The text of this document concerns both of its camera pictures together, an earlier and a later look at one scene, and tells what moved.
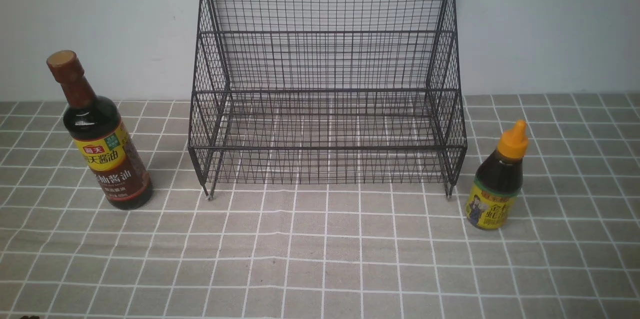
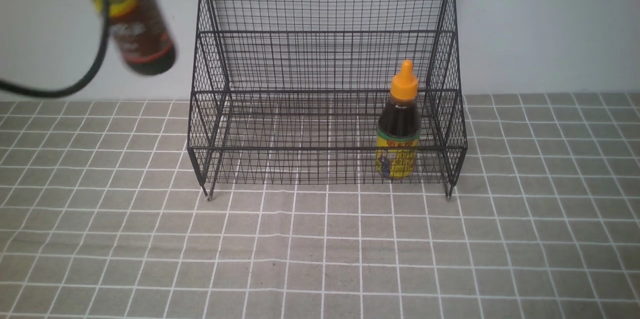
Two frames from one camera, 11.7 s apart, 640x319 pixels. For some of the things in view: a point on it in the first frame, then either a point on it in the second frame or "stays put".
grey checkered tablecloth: [366, 250] stays put
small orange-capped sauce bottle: [498, 181] -> [399, 128]
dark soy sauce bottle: [95, 126] -> [137, 20]
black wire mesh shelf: [327, 78] stays put
